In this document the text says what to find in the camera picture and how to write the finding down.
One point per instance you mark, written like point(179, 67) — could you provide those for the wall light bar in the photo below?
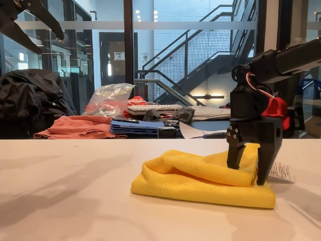
point(209, 96)

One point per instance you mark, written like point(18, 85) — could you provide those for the small red object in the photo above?
point(166, 116)

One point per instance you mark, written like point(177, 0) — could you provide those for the blue crate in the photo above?
point(311, 93)

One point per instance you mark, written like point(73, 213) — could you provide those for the beige folded cloth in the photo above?
point(213, 113)

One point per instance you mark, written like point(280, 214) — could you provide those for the black framed door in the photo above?
point(110, 70)

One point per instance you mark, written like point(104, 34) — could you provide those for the red bag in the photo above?
point(278, 108)

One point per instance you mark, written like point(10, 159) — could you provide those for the blue black screwdriver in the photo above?
point(215, 135)

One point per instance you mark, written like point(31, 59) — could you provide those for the cardboard box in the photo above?
point(313, 126)

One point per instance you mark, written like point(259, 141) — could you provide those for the white wall poster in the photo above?
point(145, 56)

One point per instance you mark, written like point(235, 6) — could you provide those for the clear plastic bag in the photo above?
point(110, 98)

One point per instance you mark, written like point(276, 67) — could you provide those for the black office chair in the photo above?
point(291, 90)

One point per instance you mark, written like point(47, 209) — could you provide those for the orange shirt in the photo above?
point(75, 126)

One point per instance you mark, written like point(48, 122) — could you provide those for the red cloth white print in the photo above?
point(136, 101)

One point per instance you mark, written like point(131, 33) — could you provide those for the white lined paper sheet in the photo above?
point(190, 130)

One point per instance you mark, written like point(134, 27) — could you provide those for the person in background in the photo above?
point(81, 70)

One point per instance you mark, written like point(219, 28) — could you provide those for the grey crumpled plastic bag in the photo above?
point(185, 114)

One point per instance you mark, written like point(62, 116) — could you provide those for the white QR sign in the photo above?
point(119, 55)

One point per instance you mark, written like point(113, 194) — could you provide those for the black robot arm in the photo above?
point(288, 62)

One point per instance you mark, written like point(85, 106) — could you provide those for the black jacket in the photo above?
point(25, 100)

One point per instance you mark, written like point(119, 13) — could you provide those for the white keyboard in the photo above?
point(150, 108)

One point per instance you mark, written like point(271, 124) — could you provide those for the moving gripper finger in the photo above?
point(20, 35)
point(235, 145)

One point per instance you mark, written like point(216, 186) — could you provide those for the yellow microfiber towel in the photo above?
point(200, 193)

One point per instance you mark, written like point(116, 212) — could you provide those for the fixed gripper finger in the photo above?
point(45, 17)
point(269, 140)

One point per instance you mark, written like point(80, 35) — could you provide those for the black metal staircase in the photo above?
point(213, 62)

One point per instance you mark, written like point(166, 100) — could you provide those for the dark crumpled plastic bag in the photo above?
point(150, 114)

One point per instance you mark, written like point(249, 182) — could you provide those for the small black box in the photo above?
point(166, 131)

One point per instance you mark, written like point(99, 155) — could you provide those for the blue folder stack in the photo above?
point(135, 126)

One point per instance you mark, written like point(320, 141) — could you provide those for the dark desk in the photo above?
point(213, 125)

